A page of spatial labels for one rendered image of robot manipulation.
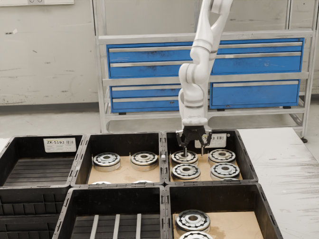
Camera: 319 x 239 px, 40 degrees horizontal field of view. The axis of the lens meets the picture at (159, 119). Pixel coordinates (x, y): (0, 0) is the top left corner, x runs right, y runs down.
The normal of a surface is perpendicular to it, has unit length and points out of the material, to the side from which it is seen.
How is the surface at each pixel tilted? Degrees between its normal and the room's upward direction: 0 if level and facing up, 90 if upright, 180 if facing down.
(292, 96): 90
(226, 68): 90
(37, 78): 90
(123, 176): 0
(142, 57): 90
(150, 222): 0
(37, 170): 0
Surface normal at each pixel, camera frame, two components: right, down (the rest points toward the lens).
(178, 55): 0.03, 0.39
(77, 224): -0.03, -0.92
